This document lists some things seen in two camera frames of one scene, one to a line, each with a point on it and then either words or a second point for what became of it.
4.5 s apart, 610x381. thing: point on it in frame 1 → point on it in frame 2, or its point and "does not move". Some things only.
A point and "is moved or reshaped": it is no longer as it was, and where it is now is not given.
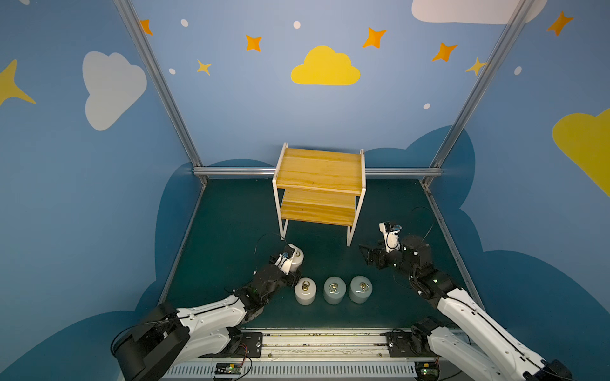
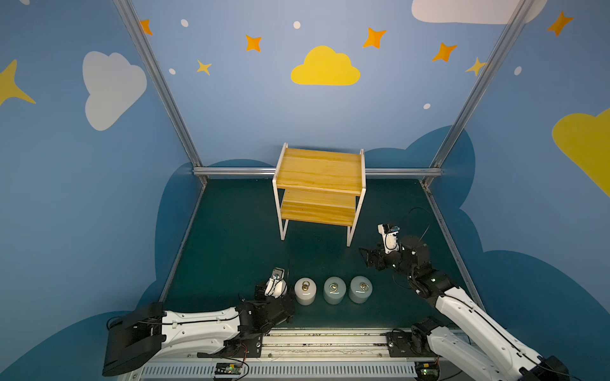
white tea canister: (298, 257) is moved or reshaped
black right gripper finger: (380, 263) does not move
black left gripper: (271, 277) → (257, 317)
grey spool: (334, 290) does not move
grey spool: (360, 289) does not move
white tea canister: (305, 291) does not move
